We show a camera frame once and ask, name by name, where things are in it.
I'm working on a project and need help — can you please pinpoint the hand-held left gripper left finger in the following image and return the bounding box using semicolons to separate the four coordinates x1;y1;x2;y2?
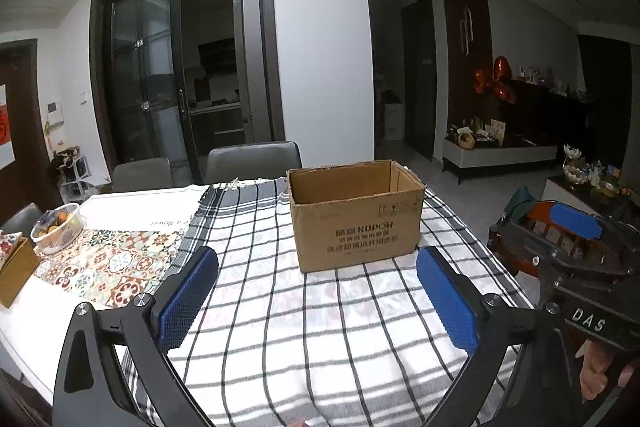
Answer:
51;246;220;427

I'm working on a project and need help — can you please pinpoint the grey upholstered chair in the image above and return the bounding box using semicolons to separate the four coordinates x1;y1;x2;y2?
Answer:
205;141;303;185
0;203;45;238
111;158;173;194

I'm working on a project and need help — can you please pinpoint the silver refrigerator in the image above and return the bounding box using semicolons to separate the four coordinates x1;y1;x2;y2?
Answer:
232;0;263;145

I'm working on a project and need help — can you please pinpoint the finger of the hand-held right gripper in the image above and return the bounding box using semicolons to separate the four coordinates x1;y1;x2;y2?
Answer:
549;201;640;258
487;218;631;280

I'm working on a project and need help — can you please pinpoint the dark side table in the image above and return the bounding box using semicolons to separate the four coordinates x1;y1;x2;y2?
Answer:
542;174;640;218

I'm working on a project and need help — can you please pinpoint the white low sideboard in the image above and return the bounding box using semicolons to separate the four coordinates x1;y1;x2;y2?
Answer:
442;137;558;185

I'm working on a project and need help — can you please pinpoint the dark tall cabinet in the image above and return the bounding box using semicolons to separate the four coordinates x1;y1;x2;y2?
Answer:
510;79;591;148

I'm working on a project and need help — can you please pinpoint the dark hallway door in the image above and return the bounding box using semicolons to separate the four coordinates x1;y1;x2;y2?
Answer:
401;0;435;160

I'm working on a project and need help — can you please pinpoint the patterned tile-print table mat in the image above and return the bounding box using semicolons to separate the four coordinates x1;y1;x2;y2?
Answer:
34;227;188;310

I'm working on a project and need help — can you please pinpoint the white basket with fruit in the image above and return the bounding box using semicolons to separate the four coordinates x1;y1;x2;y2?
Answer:
30;203;86;255

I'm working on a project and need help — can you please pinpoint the brown wardrobe with handles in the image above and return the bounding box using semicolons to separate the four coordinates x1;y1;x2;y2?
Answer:
440;0;493;142

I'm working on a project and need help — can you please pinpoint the brown tissue box floral cover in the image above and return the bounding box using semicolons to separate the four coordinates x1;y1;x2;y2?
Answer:
0;231;41;309

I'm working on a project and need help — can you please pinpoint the red white wall poster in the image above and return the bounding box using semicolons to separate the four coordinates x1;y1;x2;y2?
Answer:
0;83;16;170

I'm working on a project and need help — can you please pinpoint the dark wooden door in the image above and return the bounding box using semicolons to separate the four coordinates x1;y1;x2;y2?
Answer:
0;38;61;228

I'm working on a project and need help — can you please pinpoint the person's right hand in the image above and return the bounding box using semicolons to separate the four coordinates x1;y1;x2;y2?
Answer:
577;339;640;405

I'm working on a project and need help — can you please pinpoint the white printed table cover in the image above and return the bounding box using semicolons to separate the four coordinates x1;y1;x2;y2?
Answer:
0;184;211;408

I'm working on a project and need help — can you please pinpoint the black white plaid tablecloth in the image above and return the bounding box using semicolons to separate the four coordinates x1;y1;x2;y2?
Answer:
117;177;538;427

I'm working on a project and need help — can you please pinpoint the brown cardboard box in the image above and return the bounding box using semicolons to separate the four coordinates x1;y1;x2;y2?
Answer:
286;159;426;274

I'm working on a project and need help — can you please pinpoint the white lotus ornament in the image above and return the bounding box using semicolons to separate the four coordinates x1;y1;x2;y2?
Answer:
562;144;588;185

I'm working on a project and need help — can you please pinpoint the green cloth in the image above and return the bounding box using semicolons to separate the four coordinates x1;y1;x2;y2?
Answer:
502;187;536;228

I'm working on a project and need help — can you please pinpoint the dark framed glass sliding door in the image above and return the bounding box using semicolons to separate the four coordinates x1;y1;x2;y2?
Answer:
90;0;286;188

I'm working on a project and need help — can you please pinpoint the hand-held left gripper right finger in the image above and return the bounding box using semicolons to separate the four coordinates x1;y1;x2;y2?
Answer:
416;247;584;427

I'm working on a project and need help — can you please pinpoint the white small storage rack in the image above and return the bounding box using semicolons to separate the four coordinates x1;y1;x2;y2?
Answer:
50;147;96;202

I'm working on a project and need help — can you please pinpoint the red-brown wooden chair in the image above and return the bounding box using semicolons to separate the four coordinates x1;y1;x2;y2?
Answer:
487;201;616;278

